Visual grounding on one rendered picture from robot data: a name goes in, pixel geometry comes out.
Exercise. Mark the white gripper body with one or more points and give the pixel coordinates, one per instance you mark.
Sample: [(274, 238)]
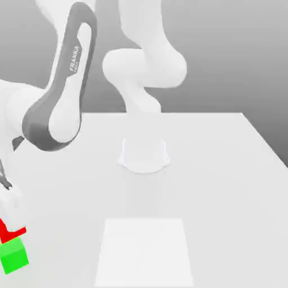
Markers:
[(10, 203)]

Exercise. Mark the small red cube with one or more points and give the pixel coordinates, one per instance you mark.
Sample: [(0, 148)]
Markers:
[(6, 236)]

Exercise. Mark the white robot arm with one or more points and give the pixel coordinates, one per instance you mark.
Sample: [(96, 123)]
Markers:
[(144, 67)]

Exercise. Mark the small green cube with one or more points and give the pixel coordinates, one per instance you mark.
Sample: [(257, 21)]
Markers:
[(14, 256)]

